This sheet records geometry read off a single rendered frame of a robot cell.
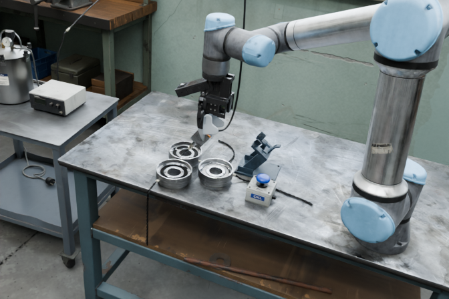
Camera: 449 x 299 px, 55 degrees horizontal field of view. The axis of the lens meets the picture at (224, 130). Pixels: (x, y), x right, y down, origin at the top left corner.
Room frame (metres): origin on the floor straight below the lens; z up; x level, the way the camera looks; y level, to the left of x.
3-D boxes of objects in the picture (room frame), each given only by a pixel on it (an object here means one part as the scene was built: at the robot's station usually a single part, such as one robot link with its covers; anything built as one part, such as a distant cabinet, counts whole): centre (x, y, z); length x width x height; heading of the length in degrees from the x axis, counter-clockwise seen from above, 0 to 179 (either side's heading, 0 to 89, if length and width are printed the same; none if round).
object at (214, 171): (1.07, 0.01, 0.82); 0.10 x 0.10 x 0.04
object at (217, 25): (1.09, 0.04, 1.23); 0.09 x 0.08 x 0.11; 53
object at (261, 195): (1.00, -0.13, 0.82); 0.08 x 0.07 x 0.05; 72
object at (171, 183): (1.04, 0.13, 0.82); 0.10 x 0.10 x 0.04
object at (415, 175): (0.89, -0.44, 0.97); 0.13 x 0.12 x 0.14; 143
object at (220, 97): (1.09, 0.03, 1.07); 0.09 x 0.08 x 0.12; 74
